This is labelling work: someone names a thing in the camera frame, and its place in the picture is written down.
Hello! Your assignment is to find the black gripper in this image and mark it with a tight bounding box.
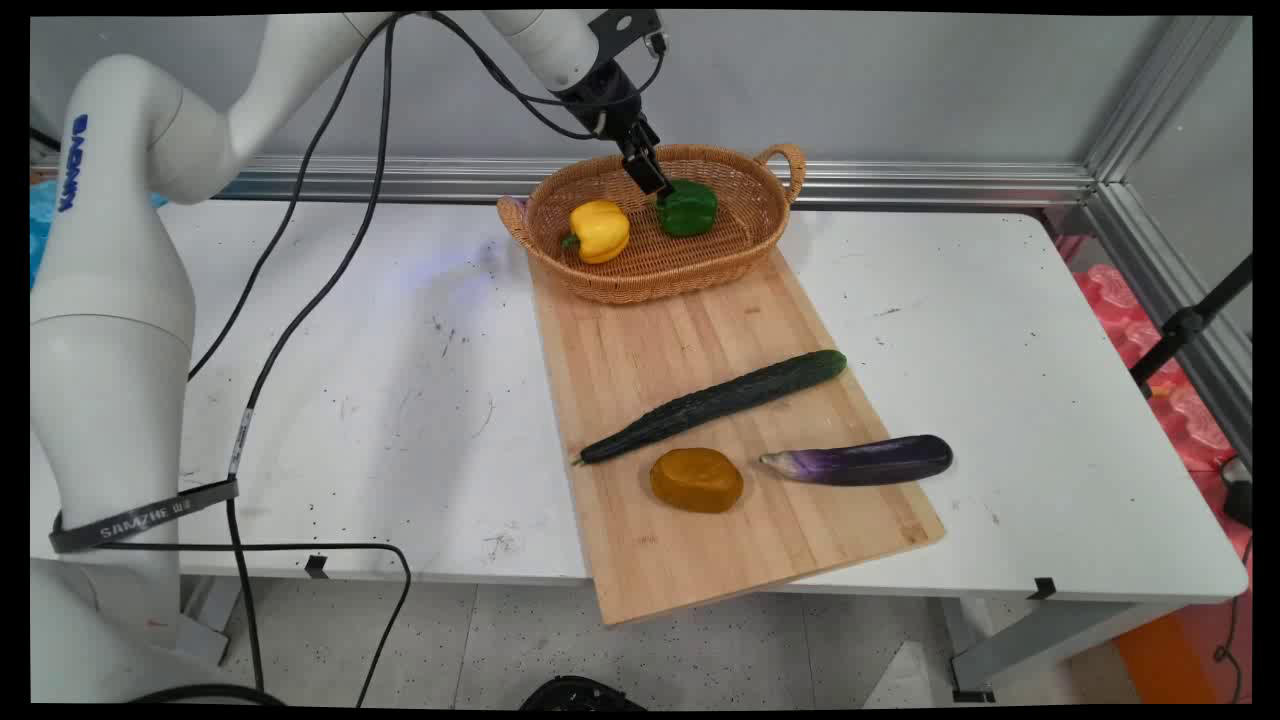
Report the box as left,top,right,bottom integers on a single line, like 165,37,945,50
550,58,674,199

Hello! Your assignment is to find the long dark green cucumber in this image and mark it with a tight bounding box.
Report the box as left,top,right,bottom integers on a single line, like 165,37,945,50
572,349,849,468

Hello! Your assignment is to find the green bell pepper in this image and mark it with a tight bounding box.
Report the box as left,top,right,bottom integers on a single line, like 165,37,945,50
656,179,719,239

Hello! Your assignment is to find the yellow bell pepper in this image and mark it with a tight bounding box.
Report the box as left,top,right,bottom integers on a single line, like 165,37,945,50
561,199,632,266

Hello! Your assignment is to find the woven wicker basket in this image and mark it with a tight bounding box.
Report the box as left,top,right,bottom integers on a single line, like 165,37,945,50
497,143,807,305

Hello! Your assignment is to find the wooden cutting board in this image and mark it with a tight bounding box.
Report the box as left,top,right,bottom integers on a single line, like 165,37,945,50
527,245,947,628

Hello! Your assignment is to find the brown potato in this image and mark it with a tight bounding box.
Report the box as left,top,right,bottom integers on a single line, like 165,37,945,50
649,447,745,515

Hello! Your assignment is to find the purple eggplant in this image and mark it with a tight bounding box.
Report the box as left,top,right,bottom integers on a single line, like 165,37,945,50
758,434,954,488

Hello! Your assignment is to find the black round floor object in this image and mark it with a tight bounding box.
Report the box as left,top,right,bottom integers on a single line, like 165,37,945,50
518,675,649,711

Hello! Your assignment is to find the black tripod stand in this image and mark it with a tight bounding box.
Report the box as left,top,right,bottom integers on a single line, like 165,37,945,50
1129,255,1253,399

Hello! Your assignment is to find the pink plastic packaging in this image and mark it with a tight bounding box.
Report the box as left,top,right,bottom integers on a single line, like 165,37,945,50
1055,233,1253,476

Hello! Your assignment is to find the blue plastic bag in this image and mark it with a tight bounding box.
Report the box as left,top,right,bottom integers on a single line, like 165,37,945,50
30,180,169,291

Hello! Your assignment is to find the grey table leg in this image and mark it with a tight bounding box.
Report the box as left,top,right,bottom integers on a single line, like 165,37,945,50
178,575,243,668
940,596,1186,703

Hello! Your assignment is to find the black power adapter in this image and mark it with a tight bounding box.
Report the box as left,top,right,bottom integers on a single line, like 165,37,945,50
1219,455,1253,529

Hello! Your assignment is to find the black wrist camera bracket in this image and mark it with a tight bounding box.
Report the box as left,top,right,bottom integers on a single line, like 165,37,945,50
588,10,669,57

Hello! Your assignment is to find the aluminium frame rail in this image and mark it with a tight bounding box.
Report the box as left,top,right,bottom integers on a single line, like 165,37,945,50
215,153,1098,209
1083,180,1253,466

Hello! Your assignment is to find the thick black cable white label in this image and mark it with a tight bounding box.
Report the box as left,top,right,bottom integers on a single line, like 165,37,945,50
225,10,606,696

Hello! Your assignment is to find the thin black cable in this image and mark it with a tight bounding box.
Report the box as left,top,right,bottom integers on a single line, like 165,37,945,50
187,10,667,384

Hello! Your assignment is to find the black cable loop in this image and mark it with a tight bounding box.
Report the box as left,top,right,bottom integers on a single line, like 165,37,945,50
95,541,414,707

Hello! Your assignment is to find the aluminium frame post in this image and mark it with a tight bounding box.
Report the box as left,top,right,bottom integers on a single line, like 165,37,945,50
1085,15,1246,186

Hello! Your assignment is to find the grey printed strap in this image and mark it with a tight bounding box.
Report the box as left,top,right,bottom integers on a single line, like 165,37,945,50
48,477,242,556

